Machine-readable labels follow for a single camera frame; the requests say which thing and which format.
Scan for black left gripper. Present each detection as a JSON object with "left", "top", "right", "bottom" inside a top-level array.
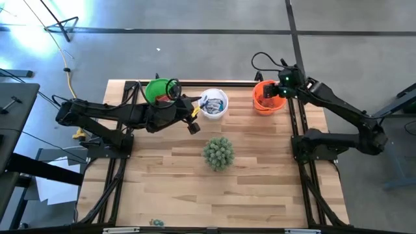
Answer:
[{"left": 146, "top": 95, "right": 203, "bottom": 134}]

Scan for yellow cable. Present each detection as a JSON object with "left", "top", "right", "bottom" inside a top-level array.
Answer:
[{"left": 22, "top": 0, "right": 77, "bottom": 99}]

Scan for green plastic bucket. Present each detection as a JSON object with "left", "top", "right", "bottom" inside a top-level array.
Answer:
[{"left": 144, "top": 77, "right": 179, "bottom": 105}]

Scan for white paper sheet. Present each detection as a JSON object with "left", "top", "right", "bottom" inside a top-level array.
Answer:
[{"left": 34, "top": 158, "right": 82, "bottom": 206}]

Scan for artificial plant in patterned pot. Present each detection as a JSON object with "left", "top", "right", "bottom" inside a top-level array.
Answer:
[{"left": 203, "top": 136, "right": 235, "bottom": 172}]

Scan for black tripod stand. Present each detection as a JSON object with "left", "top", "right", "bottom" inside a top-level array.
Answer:
[{"left": 39, "top": 0, "right": 79, "bottom": 42}]

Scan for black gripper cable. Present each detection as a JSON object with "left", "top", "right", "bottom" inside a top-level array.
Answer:
[
  {"left": 251, "top": 51, "right": 289, "bottom": 73},
  {"left": 164, "top": 77, "right": 182, "bottom": 102}
]

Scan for white bowl with items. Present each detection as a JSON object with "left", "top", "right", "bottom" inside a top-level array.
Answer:
[{"left": 198, "top": 88, "right": 229, "bottom": 120}]

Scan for grey desk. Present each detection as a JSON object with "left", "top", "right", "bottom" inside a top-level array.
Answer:
[{"left": 0, "top": 83, "right": 40, "bottom": 173}]

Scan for orange plastic bucket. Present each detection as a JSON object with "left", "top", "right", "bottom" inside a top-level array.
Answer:
[{"left": 252, "top": 79, "right": 287, "bottom": 116}]

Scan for silver frame bracket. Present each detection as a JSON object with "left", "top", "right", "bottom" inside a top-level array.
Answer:
[
  {"left": 284, "top": 228, "right": 322, "bottom": 234},
  {"left": 103, "top": 227, "right": 140, "bottom": 234}
]

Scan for black table frame rails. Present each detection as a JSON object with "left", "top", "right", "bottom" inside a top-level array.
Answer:
[{"left": 73, "top": 79, "right": 350, "bottom": 234}]

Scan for black beam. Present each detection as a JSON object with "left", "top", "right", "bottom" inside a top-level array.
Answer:
[{"left": 6, "top": 152, "right": 85, "bottom": 187}]

